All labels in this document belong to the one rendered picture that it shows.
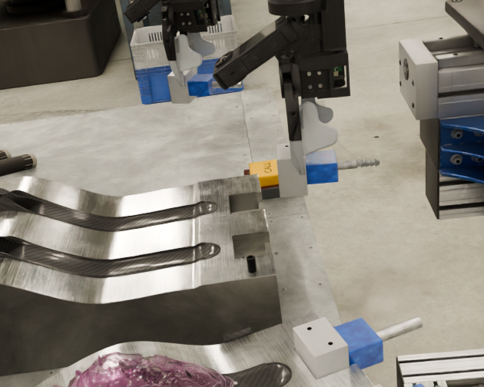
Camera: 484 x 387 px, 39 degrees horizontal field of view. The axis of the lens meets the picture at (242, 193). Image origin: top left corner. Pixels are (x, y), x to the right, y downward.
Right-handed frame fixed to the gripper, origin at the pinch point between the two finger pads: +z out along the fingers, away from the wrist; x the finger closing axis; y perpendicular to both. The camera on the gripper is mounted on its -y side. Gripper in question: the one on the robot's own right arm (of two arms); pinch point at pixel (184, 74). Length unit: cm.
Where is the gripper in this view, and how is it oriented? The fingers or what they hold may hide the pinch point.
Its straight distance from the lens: 128.6
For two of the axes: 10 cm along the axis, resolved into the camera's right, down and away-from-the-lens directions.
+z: 1.2, 8.8, 4.6
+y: 9.4, 0.4, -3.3
